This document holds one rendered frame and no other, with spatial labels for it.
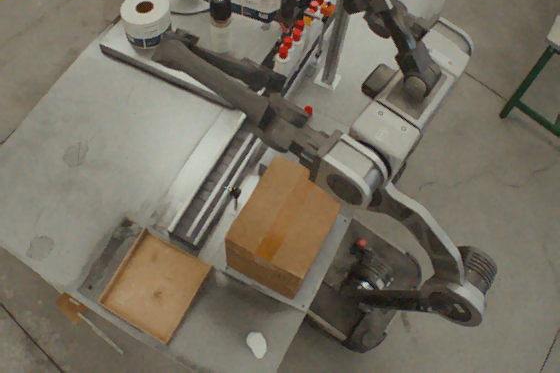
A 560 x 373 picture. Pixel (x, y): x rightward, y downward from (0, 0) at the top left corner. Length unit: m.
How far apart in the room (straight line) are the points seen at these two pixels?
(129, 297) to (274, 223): 0.56
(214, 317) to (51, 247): 0.62
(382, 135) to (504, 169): 2.15
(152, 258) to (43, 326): 1.11
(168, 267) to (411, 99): 0.94
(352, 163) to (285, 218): 0.40
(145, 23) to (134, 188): 0.65
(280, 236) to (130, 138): 0.77
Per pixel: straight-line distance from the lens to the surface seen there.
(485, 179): 3.01
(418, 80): 1.07
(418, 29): 1.33
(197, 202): 1.62
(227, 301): 1.56
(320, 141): 1.03
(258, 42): 2.02
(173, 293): 1.58
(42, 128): 1.98
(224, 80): 1.13
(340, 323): 2.19
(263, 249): 1.30
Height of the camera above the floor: 2.35
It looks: 61 degrees down
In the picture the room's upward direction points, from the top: 9 degrees clockwise
